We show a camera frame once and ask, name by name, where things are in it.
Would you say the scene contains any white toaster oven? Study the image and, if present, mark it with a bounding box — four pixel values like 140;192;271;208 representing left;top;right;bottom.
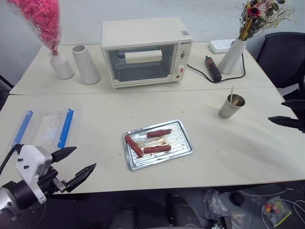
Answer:
101;16;193;89

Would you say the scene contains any straight red sausage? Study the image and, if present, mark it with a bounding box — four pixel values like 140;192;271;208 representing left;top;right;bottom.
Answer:
143;144;172;155
146;128;173;139

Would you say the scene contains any black oven power cable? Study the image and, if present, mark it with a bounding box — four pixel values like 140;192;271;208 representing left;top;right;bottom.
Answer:
186;52;246;84

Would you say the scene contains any clear bag with blue strips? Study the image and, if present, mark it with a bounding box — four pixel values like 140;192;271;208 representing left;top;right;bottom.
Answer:
10;104;80;150

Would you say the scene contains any black office chair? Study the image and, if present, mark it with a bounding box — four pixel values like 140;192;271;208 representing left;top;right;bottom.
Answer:
255;31;305;115

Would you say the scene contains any long curved red sausage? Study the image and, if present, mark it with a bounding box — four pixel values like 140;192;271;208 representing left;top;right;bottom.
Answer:
124;135;144;158

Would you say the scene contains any plastic bag with colourful items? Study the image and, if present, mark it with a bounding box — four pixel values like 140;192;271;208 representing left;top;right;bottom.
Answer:
261;195;293;228

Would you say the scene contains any tall white cone vase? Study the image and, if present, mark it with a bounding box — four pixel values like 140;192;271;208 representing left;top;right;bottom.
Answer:
217;37;246;75

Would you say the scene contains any small black round object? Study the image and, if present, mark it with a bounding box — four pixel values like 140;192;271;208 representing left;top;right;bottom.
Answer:
229;191;244;207

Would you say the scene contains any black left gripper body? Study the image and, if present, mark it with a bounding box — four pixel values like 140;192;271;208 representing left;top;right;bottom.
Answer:
37;166;69;195

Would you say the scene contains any empty white cylinder vase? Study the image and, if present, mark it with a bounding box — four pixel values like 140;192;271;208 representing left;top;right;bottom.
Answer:
71;44;101;85

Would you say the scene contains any crumpled clear plastic bag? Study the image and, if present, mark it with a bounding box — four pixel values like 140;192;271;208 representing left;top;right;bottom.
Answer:
203;189;230;220

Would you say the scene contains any white bottle vase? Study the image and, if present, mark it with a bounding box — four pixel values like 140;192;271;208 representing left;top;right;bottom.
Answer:
49;52;75;80

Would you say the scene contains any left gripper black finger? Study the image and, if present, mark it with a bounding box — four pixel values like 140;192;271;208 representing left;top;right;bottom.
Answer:
66;163;97;193
51;146;78;164

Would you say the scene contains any metal skewer cup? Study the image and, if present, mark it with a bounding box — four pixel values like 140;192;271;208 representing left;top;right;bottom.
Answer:
218;94;246;119

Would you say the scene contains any white floor cable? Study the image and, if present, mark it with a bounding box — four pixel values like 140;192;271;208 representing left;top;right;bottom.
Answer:
237;187;305;229

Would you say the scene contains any pink dried flower bouquet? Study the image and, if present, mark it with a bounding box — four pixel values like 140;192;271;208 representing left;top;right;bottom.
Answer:
6;0;63;56

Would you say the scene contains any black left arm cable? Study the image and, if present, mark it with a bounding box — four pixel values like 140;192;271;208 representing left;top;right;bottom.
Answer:
0;144;23;177

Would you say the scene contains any ribbed metal baking tray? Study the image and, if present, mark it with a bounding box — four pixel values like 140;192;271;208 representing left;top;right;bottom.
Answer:
122;119;194;172

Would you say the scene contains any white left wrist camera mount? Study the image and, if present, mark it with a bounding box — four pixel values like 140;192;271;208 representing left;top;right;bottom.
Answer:
15;144;53;205

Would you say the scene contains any white power strip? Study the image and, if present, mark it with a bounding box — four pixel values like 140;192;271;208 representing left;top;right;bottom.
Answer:
207;39;247;54

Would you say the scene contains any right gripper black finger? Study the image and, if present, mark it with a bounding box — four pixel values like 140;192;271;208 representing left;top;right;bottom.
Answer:
267;115;305;134
281;99;305;113

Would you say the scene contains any black and red lighter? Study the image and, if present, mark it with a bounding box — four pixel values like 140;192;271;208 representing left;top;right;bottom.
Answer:
205;55;223;83

